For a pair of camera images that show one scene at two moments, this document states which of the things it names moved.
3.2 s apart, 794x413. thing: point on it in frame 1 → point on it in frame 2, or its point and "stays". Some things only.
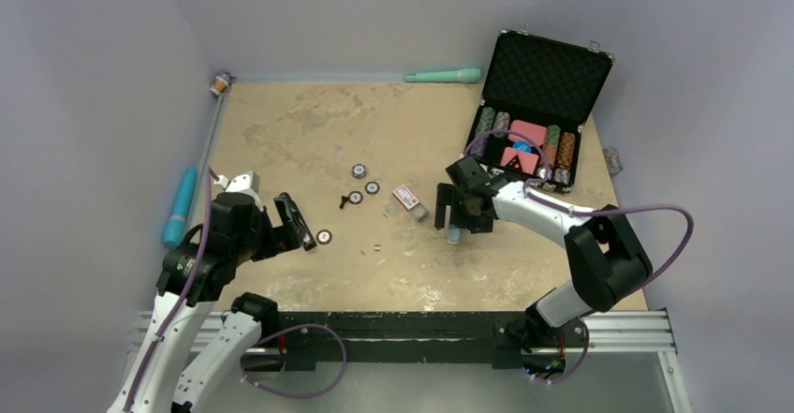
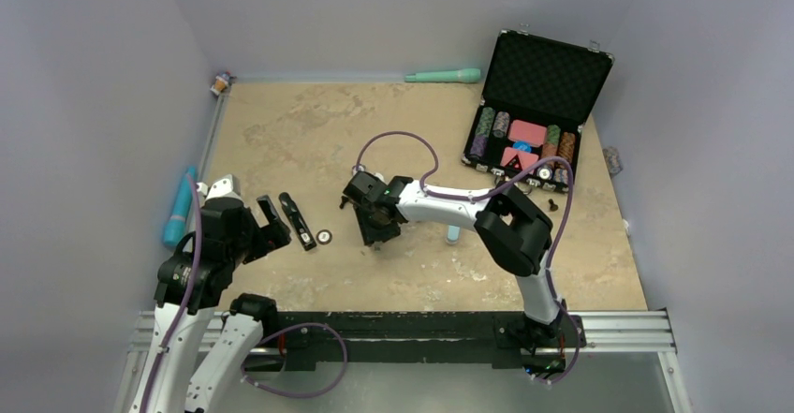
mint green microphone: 463,75 stays
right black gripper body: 461,213 → 373,228
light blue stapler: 453,234 stays
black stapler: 292,218 stays
